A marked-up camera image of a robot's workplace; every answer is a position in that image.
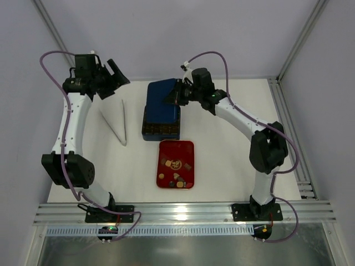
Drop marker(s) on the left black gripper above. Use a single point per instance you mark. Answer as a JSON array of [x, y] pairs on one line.
[[108, 83]]

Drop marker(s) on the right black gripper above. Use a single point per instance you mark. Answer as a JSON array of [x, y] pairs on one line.
[[178, 92]]

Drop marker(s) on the dark blue box lid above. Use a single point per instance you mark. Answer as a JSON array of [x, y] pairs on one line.
[[157, 110]]

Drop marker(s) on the red lacquer tray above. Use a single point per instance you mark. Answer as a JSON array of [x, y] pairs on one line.
[[179, 152]]

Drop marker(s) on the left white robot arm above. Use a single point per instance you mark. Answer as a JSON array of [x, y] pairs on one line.
[[65, 164]]

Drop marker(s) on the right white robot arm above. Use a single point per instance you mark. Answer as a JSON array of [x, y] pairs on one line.
[[268, 149]]

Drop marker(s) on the brown rectangular chocolate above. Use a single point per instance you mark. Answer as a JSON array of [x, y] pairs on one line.
[[187, 166]]

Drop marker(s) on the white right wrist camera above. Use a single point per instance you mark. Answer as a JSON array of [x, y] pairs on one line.
[[187, 71]]

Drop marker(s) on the left frame post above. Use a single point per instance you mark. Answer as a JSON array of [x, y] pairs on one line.
[[48, 22]]

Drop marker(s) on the frame post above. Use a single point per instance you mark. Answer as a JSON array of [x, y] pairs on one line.
[[305, 32], [48, 22]]

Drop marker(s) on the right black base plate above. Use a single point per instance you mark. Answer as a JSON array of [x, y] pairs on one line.
[[249, 212]]

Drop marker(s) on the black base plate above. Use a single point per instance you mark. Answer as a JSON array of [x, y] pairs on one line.
[[96, 215], [249, 212]]

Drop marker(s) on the slotted grey cable duct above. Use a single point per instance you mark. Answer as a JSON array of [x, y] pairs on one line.
[[164, 230]]

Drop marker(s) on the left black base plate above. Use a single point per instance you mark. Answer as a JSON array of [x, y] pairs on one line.
[[96, 215]]

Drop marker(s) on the aluminium right rail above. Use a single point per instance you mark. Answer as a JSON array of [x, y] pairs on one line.
[[302, 172]]

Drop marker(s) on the aluminium rail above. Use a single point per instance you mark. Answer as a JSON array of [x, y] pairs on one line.
[[302, 172], [164, 213]]

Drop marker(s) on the right frame post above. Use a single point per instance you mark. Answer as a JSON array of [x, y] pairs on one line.
[[305, 32]]

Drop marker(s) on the aluminium front rail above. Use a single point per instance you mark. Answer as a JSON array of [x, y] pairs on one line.
[[164, 213]]

